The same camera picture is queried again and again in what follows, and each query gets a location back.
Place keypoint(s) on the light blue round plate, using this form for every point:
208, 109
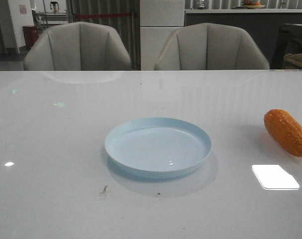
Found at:
158, 148

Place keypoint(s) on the orange toy corn cob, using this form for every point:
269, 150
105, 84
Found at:
285, 130

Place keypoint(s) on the right grey upholstered chair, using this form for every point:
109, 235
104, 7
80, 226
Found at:
209, 46

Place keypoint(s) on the grey upholstered chair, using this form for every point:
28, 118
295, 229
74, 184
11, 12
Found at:
209, 46
78, 46

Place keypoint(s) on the white refrigerator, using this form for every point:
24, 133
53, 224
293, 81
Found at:
158, 18

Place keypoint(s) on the left grey upholstered chair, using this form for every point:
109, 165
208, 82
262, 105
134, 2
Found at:
78, 46

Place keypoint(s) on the red barrier belt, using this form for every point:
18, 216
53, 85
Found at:
110, 15

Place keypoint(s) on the metal cart with robot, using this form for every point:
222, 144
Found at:
48, 12

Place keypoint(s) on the red trash bin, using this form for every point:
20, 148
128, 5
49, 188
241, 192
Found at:
30, 35

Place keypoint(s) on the dark grey counter cabinet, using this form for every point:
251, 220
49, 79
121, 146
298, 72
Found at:
262, 24

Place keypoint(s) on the fruit bowl on counter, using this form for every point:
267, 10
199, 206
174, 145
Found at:
252, 4

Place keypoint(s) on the dark armchair at right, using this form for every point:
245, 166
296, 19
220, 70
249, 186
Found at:
289, 40

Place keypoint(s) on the pink wall notice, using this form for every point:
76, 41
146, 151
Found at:
22, 9

